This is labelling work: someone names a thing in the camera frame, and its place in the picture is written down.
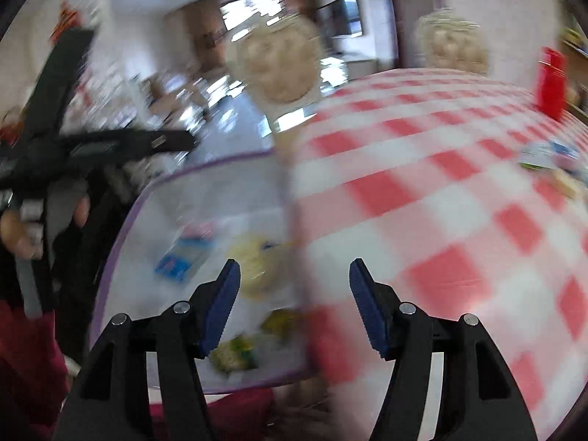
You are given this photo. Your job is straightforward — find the green white snack packet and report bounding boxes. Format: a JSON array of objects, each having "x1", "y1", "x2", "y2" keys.
[{"x1": 518, "y1": 140, "x2": 582, "y2": 171}]

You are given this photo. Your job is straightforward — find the green yellow snack packet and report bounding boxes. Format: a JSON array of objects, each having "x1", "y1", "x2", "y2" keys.
[{"x1": 261, "y1": 310, "x2": 301, "y2": 343}]

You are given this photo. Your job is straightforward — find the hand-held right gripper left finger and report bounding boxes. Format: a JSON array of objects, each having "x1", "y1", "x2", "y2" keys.
[{"x1": 53, "y1": 259, "x2": 242, "y2": 441}]

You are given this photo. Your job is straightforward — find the person's left hand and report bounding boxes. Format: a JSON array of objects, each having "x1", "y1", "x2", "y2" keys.
[{"x1": 0, "y1": 195, "x2": 91, "y2": 259}]

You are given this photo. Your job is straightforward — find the bread bag with yellow strip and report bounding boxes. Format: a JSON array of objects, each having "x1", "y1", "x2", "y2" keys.
[{"x1": 227, "y1": 234, "x2": 295, "y2": 301}]

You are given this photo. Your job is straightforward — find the red clothing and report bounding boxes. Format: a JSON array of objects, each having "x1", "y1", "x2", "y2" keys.
[{"x1": 0, "y1": 298, "x2": 276, "y2": 441}]

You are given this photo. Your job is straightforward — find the blue cartoon snack packet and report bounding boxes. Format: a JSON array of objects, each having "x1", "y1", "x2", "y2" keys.
[{"x1": 154, "y1": 234, "x2": 216, "y2": 282}]

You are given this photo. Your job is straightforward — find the red thermos jug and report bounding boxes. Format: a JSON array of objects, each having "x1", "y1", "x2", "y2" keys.
[{"x1": 535, "y1": 47, "x2": 568, "y2": 120}]

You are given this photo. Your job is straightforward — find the dark cloth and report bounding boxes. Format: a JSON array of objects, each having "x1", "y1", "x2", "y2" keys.
[{"x1": 48, "y1": 170, "x2": 139, "y2": 363}]

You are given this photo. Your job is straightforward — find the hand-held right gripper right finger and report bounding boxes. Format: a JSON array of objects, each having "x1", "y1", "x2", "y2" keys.
[{"x1": 349, "y1": 258, "x2": 538, "y2": 441}]

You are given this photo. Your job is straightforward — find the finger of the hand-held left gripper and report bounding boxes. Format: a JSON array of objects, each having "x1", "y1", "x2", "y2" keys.
[
  {"x1": 60, "y1": 129, "x2": 196, "y2": 166},
  {"x1": 25, "y1": 28, "x2": 97, "y2": 143}
]

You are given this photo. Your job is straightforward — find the cream tufted dining chair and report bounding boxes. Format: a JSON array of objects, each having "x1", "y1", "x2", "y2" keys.
[
  {"x1": 225, "y1": 14, "x2": 327, "y2": 106},
  {"x1": 413, "y1": 9, "x2": 490, "y2": 76}
]

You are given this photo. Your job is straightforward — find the clear wrapped yellow cake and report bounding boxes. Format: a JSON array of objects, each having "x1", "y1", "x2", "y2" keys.
[{"x1": 549, "y1": 168, "x2": 586, "y2": 200}]

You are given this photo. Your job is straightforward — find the green patterned snack packet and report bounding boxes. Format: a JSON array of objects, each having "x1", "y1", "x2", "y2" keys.
[{"x1": 210, "y1": 334, "x2": 259, "y2": 373}]

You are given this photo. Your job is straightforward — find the pink snack packet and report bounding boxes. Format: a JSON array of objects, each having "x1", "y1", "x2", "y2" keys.
[{"x1": 184, "y1": 223, "x2": 218, "y2": 241}]

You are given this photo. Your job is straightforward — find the wall television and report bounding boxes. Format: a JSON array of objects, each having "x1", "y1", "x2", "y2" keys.
[{"x1": 317, "y1": 0, "x2": 363, "y2": 40}]

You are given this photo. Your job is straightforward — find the red white checked tablecloth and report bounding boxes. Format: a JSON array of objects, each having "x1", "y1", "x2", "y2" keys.
[{"x1": 285, "y1": 68, "x2": 588, "y2": 441}]

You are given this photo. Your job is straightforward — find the white bin with purple rim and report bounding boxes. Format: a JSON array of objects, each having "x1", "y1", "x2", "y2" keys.
[{"x1": 89, "y1": 149, "x2": 322, "y2": 396}]

